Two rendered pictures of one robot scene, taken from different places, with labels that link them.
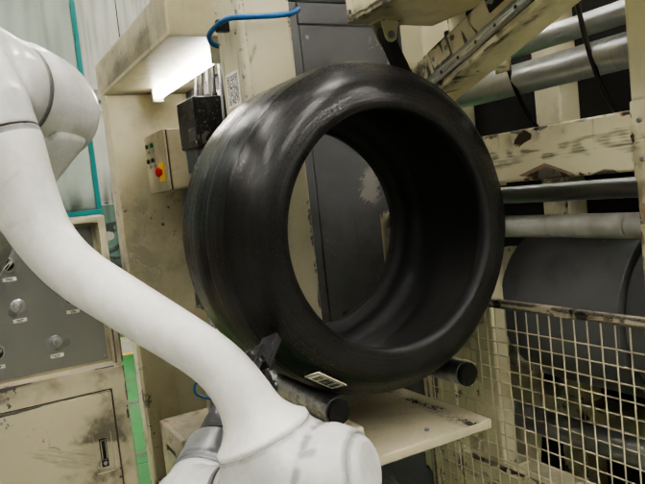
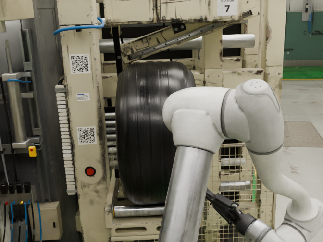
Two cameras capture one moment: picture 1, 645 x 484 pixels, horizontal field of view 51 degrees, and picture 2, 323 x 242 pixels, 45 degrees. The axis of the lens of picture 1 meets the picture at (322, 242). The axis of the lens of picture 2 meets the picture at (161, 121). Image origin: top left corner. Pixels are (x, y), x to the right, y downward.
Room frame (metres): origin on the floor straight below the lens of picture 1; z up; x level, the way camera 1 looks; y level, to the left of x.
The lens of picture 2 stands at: (0.55, 1.34, 1.72)
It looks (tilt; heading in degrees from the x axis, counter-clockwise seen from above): 17 degrees down; 297
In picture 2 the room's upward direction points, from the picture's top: 2 degrees counter-clockwise
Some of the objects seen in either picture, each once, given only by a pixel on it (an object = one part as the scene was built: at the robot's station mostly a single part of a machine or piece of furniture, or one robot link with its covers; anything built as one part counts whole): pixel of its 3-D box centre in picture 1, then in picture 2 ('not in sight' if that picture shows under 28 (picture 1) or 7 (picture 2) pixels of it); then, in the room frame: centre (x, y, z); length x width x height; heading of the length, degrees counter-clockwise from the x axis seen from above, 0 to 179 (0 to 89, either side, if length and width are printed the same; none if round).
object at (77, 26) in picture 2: (252, 25); (79, 25); (1.53, 0.10, 1.65); 0.19 x 0.19 x 0.06; 28
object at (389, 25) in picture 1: (386, 32); (115, 30); (1.56, -0.19, 1.61); 0.06 x 0.06 x 0.05; 28
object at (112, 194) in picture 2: not in sight; (113, 195); (1.47, 0.05, 0.90); 0.40 x 0.03 x 0.10; 118
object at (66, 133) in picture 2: not in sight; (68, 140); (1.59, 0.17, 1.19); 0.05 x 0.04 x 0.48; 118
